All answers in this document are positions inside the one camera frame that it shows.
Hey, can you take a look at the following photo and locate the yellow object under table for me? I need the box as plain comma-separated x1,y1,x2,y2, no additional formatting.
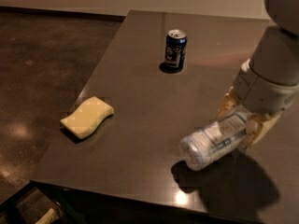
35,208,58,224

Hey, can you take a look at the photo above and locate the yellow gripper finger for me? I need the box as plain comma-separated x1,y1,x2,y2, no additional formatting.
239,112,281,150
217,87,245,119

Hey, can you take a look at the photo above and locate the blue pepsi can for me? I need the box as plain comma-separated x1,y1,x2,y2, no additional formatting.
164,29,188,70

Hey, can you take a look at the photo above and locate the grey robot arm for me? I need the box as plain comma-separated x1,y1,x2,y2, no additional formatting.
218,0,299,150

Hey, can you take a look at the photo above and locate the blue plastic water bottle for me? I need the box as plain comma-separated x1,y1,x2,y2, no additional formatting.
179,112,248,171

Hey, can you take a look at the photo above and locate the yellow sponge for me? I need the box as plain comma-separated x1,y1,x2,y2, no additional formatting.
60,96,114,139

